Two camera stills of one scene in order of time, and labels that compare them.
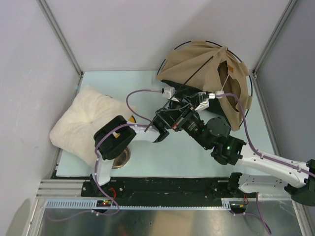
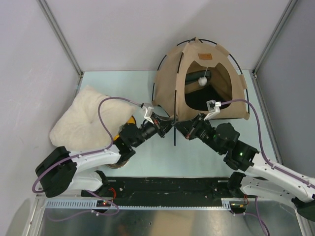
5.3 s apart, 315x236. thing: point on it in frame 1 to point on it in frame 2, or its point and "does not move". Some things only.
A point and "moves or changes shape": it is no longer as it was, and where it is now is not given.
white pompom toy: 219,92 to 203,80
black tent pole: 178,93 to 179,64
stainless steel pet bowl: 121,161 does not move
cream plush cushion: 73,132 does not move
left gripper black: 182,103 to 162,125
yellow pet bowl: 132,119 does not move
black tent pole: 230,49 to 213,43
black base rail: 167,192 does not move
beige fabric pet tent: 212,68 moves or changes shape
